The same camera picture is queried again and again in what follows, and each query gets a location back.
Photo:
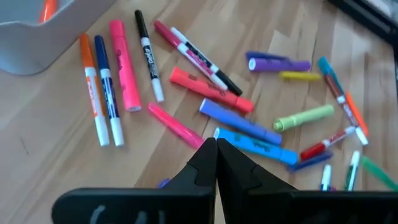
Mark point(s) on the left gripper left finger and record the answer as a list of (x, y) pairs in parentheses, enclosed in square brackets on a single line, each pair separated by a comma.
[(174, 205)]

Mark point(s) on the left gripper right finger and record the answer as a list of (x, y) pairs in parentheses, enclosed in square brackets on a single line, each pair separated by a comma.
[(280, 208)]

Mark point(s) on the purple marker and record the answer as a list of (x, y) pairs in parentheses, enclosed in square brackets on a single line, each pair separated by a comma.
[(163, 183)]

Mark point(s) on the blue EXPO marker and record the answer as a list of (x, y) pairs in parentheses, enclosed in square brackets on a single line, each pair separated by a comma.
[(109, 90), (326, 177)]

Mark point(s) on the light blue Sharpie highlighter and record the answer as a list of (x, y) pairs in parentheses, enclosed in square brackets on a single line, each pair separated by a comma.
[(258, 146)]

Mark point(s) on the red EXPO marker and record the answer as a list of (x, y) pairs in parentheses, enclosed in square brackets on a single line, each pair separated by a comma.
[(323, 144)]

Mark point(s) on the green EXPO marker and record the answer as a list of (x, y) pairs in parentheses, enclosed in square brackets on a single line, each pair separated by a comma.
[(353, 171)]

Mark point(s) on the pale green Sharpie highlighter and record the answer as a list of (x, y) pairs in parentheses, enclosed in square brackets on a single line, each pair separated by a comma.
[(304, 118)]

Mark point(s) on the violet blue highlighter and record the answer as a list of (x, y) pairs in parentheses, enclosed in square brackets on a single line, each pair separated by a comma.
[(239, 123)]

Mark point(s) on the green translucent highlighter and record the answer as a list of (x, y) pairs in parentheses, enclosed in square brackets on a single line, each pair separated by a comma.
[(379, 172)]

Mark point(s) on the coral red Sharpie highlighter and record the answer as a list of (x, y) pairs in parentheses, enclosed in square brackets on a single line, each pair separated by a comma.
[(202, 87)]

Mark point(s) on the slim yellow highlighter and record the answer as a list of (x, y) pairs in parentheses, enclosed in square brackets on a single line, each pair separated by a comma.
[(300, 76)]

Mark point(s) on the black EXPO marker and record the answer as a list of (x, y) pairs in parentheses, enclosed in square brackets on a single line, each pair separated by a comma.
[(230, 82), (149, 56)]

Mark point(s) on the orange EXPO marker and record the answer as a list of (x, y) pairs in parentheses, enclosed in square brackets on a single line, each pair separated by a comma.
[(93, 90)]

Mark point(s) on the pink Sharpie highlighter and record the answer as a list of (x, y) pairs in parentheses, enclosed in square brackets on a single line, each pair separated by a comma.
[(124, 68)]

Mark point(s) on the crimson EXPO marker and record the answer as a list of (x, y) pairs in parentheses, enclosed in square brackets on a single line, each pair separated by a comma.
[(166, 32)]

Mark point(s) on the purple translucent highlighter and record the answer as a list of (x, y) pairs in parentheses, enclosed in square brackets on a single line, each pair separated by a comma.
[(311, 161)]

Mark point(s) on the slim pink highlighter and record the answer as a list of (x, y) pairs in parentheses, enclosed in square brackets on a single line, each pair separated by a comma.
[(174, 124)]

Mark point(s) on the slim orange highlighter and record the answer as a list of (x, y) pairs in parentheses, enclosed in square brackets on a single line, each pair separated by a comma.
[(356, 113)]

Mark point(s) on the brown EXPO marker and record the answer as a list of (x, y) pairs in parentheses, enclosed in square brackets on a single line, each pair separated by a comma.
[(337, 91)]

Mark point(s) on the teal highlighter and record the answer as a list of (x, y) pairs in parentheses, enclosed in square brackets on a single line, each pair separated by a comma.
[(325, 67)]

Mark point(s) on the indigo highlighter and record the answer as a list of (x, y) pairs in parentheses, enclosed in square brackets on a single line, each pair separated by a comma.
[(264, 56)]

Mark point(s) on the cream plastic bin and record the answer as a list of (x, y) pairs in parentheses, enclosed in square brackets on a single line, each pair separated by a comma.
[(31, 46)]

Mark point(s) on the black table frame rail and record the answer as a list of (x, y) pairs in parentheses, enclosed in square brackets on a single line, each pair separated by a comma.
[(367, 15)]

